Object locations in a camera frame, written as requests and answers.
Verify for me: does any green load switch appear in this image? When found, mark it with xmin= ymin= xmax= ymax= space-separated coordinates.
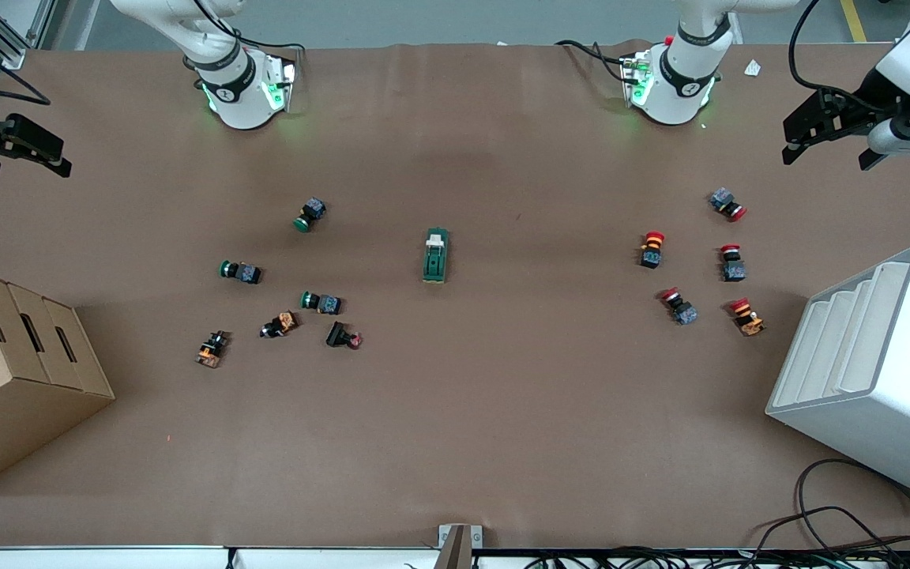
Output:
xmin=422 ymin=228 xmax=450 ymax=285

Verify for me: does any red push button grey block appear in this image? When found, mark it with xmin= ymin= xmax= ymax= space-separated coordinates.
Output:
xmin=720 ymin=244 xmax=747 ymax=283
xmin=658 ymin=287 xmax=699 ymax=327
xmin=709 ymin=187 xmax=748 ymax=223

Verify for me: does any red mushroom button orange block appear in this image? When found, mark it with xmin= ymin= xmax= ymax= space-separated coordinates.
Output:
xmin=728 ymin=298 xmax=767 ymax=338

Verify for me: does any brown cardboard box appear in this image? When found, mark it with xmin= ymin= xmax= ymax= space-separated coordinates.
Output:
xmin=0 ymin=264 xmax=116 ymax=497

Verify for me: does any white compartment organizer box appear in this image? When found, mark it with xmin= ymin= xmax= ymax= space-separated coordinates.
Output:
xmin=765 ymin=244 xmax=910 ymax=509

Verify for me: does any black push button orange block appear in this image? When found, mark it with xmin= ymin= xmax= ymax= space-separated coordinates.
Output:
xmin=195 ymin=330 xmax=231 ymax=369
xmin=260 ymin=311 xmax=299 ymax=340

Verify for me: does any red push button black block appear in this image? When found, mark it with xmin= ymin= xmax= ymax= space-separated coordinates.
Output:
xmin=325 ymin=321 xmax=364 ymax=351

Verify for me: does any brown paper table cover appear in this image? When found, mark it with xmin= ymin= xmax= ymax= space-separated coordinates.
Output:
xmin=0 ymin=41 xmax=910 ymax=548

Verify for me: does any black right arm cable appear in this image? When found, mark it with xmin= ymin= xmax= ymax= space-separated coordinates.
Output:
xmin=0 ymin=85 xmax=52 ymax=107

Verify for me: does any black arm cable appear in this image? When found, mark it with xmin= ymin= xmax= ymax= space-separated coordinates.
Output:
xmin=788 ymin=0 xmax=867 ymax=107
xmin=0 ymin=85 xmax=52 ymax=107

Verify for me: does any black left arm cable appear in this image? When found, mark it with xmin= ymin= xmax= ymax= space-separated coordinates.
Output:
xmin=788 ymin=0 xmax=867 ymax=107

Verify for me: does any green push button switch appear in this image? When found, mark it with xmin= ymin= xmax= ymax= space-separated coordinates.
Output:
xmin=300 ymin=291 xmax=344 ymax=316
xmin=219 ymin=259 xmax=263 ymax=285
xmin=293 ymin=198 xmax=328 ymax=233

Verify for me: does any black base cable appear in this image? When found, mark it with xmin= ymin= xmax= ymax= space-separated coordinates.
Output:
xmin=555 ymin=40 xmax=631 ymax=85

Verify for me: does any black looped floor cable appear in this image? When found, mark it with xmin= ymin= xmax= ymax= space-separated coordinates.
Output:
xmin=754 ymin=458 xmax=910 ymax=556

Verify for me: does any white table edge rail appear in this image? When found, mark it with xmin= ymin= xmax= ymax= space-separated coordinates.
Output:
xmin=0 ymin=545 xmax=440 ymax=569

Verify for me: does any black cable bundle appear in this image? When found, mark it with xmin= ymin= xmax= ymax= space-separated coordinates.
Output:
xmin=522 ymin=545 xmax=910 ymax=569

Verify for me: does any grey metal bracket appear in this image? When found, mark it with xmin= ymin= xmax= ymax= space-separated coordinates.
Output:
xmin=437 ymin=524 xmax=484 ymax=569

